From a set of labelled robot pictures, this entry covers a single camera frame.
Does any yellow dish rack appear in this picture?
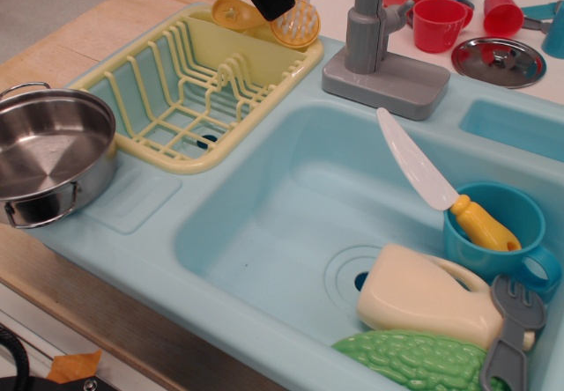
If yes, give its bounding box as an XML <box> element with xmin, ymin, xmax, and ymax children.
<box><xmin>70</xmin><ymin>4</ymin><xmax>324</xmax><ymax>174</ymax></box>

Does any black device base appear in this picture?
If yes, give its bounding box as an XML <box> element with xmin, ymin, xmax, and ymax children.
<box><xmin>24</xmin><ymin>377</ymin><xmax>116</xmax><ymax>391</ymax></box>

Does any white knife yellow handle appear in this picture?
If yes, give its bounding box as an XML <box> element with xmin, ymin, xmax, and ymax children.
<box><xmin>376</xmin><ymin>107</ymin><xmax>522</xmax><ymax>251</ymax></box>

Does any grey toy faucet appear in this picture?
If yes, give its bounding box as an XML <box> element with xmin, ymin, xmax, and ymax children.
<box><xmin>322</xmin><ymin>0</ymin><xmax>450</xmax><ymax>121</ymax></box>

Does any cream plastic jug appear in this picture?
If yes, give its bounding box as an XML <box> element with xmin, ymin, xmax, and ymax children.
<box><xmin>355</xmin><ymin>243</ymin><xmax>538</xmax><ymax>351</ymax></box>

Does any teal utensil handle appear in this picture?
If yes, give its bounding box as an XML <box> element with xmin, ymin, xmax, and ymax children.
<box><xmin>521</xmin><ymin>0</ymin><xmax>563</xmax><ymax>20</ymax></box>

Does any green plastic vegetable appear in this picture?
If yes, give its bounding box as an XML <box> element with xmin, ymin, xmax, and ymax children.
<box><xmin>332</xmin><ymin>329</ymin><xmax>486</xmax><ymax>390</ymax></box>

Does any blue plastic cup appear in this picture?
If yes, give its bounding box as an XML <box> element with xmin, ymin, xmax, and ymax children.
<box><xmin>443</xmin><ymin>181</ymin><xmax>562</xmax><ymax>303</ymax></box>

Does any steel pot lid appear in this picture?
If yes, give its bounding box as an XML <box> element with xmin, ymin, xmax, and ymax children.
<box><xmin>451</xmin><ymin>37</ymin><xmax>546</xmax><ymax>89</ymax></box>

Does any steel pot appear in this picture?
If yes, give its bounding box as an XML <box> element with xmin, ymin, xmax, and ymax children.
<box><xmin>1</xmin><ymin>82</ymin><xmax>117</xmax><ymax>229</ymax></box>

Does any grey plastic fork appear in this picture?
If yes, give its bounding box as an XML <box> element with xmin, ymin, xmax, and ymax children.
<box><xmin>479</xmin><ymin>275</ymin><xmax>546</xmax><ymax>390</ymax></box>

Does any light blue toy sink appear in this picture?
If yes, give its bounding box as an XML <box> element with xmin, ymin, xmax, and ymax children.
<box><xmin>34</xmin><ymin>38</ymin><xmax>563</xmax><ymax>390</ymax></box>

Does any teal cup right edge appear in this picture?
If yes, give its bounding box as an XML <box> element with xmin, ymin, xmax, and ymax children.
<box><xmin>541</xmin><ymin>7</ymin><xmax>564</xmax><ymax>59</ymax></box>

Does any red cup front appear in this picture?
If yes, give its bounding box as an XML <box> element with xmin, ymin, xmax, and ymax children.
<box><xmin>412</xmin><ymin>0</ymin><xmax>473</xmax><ymax>53</ymax></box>

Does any orange tape piece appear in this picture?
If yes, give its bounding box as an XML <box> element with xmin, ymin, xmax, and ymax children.
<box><xmin>46</xmin><ymin>349</ymin><xmax>102</xmax><ymax>384</ymax></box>

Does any red cup right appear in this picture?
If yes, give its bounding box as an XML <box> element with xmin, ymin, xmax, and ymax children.
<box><xmin>483</xmin><ymin>0</ymin><xmax>524</xmax><ymax>38</ymax></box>

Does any yellow dish brush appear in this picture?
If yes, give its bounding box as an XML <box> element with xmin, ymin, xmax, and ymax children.
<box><xmin>211</xmin><ymin>0</ymin><xmax>321</xmax><ymax>49</ymax></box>

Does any black cable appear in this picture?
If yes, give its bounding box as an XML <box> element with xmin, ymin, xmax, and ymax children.
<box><xmin>0</xmin><ymin>324</ymin><xmax>31</xmax><ymax>386</ymax></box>

